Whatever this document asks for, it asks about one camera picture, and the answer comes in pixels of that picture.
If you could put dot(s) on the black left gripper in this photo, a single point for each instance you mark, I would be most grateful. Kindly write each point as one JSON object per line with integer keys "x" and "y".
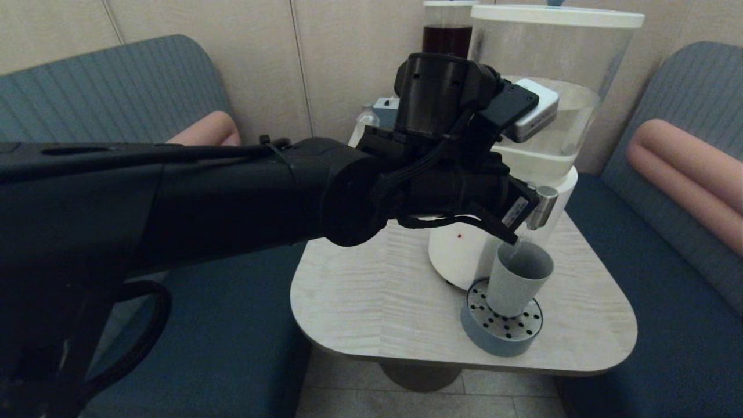
{"x": 453, "y": 188}

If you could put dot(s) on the grey-blue plastic cup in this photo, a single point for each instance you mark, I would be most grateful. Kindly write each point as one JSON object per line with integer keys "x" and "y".
{"x": 514, "y": 281}

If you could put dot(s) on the clear water dispenser white base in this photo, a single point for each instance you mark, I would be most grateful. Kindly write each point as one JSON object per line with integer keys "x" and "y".
{"x": 580, "y": 58}

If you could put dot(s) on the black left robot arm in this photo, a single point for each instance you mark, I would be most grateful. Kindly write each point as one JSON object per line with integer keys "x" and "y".
{"x": 232, "y": 197}

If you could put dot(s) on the blue round drip tray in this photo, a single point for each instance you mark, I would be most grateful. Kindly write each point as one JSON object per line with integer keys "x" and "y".
{"x": 493, "y": 341}

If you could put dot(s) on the small blue tissue box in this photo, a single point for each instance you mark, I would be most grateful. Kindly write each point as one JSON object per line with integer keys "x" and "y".
{"x": 384, "y": 107}

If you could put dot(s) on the clear plastic bottle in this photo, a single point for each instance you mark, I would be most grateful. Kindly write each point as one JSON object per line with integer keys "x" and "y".
{"x": 365, "y": 119}

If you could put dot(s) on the dark beverage dispenser white base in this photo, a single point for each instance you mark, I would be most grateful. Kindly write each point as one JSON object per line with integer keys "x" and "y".
{"x": 447, "y": 40}

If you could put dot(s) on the pink cylindrical bolster cushion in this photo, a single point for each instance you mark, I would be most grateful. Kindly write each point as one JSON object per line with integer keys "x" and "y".
{"x": 209, "y": 130}
{"x": 685, "y": 167}

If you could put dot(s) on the blue upholstered booth sofa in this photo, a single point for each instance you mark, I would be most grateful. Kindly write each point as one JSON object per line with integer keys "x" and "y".
{"x": 116, "y": 75}
{"x": 667, "y": 325}

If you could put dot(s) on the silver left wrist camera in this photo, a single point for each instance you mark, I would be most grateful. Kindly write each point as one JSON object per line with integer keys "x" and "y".
{"x": 537, "y": 110}

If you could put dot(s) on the bronze table pedestal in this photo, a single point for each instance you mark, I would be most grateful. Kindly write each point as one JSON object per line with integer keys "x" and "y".
{"x": 421, "y": 377}

